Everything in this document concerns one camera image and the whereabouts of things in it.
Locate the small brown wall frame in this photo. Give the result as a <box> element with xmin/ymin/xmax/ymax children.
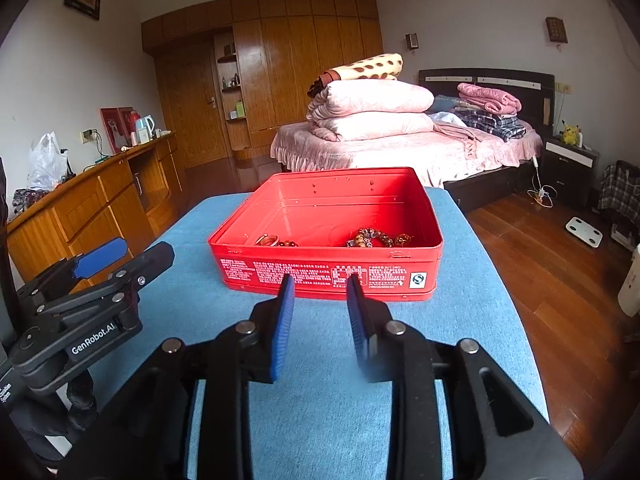
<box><xmin>545</xmin><ymin>16</ymin><xmax>568</xmax><ymax>45</ymax></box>

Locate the white appliance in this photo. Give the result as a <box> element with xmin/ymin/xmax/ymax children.
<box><xmin>617</xmin><ymin>245</ymin><xmax>640</xmax><ymax>317</ymax></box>

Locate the plaid clothing pile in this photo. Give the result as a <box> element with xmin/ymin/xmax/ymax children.
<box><xmin>452</xmin><ymin>105</ymin><xmax>528</xmax><ymax>142</ymax></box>

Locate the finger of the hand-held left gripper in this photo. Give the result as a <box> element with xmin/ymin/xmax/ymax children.
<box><xmin>40</xmin><ymin>241</ymin><xmax>176</xmax><ymax>333</ymax></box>
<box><xmin>17</xmin><ymin>238</ymin><xmax>128</xmax><ymax>307</ymax></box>

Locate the red picture frame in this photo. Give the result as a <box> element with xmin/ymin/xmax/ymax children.
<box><xmin>100</xmin><ymin>106</ymin><xmax>136</xmax><ymax>155</ymax></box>

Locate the person's left hand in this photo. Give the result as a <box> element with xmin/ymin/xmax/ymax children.
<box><xmin>66</xmin><ymin>371</ymin><xmax>99</xmax><ymax>431</ymax></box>

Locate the white charging cable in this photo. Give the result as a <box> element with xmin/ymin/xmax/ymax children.
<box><xmin>527</xmin><ymin>156</ymin><xmax>557</xmax><ymax>208</ymax></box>

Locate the dark patterned cloth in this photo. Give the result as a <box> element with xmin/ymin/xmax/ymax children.
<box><xmin>12</xmin><ymin>187</ymin><xmax>51</xmax><ymax>216</ymax></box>

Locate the spotted beige blanket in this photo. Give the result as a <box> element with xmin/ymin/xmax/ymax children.
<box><xmin>307</xmin><ymin>53</ymin><xmax>405</xmax><ymax>98</ymax></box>

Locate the folded pink knit blanket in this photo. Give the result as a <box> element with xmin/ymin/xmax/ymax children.
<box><xmin>457</xmin><ymin>82</ymin><xmax>522</xmax><ymax>116</ymax></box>

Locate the dark nightstand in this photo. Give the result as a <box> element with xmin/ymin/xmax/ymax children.
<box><xmin>541</xmin><ymin>135</ymin><xmax>601</xmax><ymax>208</ymax></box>

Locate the wooden wardrobe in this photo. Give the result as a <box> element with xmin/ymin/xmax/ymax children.
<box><xmin>141</xmin><ymin>0</ymin><xmax>385</xmax><ymax>168</ymax></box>

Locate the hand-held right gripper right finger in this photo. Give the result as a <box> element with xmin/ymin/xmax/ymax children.
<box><xmin>346</xmin><ymin>274</ymin><xmax>583</xmax><ymax>480</ymax></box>

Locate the red tin box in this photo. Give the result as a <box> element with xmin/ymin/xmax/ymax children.
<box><xmin>208</xmin><ymin>166</ymin><xmax>445</xmax><ymax>303</ymax></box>

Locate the wooden door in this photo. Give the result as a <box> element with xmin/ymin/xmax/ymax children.
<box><xmin>172</xmin><ymin>55</ymin><xmax>223</xmax><ymax>168</ymax></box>

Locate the white bathroom scale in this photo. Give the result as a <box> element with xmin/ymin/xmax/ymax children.
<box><xmin>566</xmin><ymin>217</ymin><xmax>605</xmax><ymax>248</ymax></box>

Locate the multicolour bead bracelet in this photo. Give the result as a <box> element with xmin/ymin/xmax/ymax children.
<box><xmin>346</xmin><ymin>228</ymin><xmax>392</xmax><ymax>249</ymax></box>

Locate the white plastic bag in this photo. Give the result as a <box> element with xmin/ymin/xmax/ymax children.
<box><xmin>27</xmin><ymin>132</ymin><xmax>68</xmax><ymax>191</ymax></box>

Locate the wooden sideboard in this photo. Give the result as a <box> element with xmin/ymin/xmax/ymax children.
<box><xmin>7</xmin><ymin>132</ymin><xmax>186</xmax><ymax>281</ymax></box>

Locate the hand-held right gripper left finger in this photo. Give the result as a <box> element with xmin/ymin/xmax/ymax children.
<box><xmin>60</xmin><ymin>274</ymin><xmax>297</xmax><ymax>480</ymax></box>

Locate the folded pink quilt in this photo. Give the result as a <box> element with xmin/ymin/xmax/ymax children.
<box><xmin>310</xmin><ymin>110</ymin><xmax>435</xmax><ymax>142</ymax></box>
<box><xmin>307</xmin><ymin>80</ymin><xmax>435</xmax><ymax>121</ymax></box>

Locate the bed with pink bedspread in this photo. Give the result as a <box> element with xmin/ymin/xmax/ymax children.
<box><xmin>270</xmin><ymin>69</ymin><xmax>556</xmax><ymax>201</ymax></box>

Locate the blue tablecloth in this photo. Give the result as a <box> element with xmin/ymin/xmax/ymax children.
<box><xmin>87</xmin><ymin>186</ymin><xmax>551</xmax><ymax>480</ymax></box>

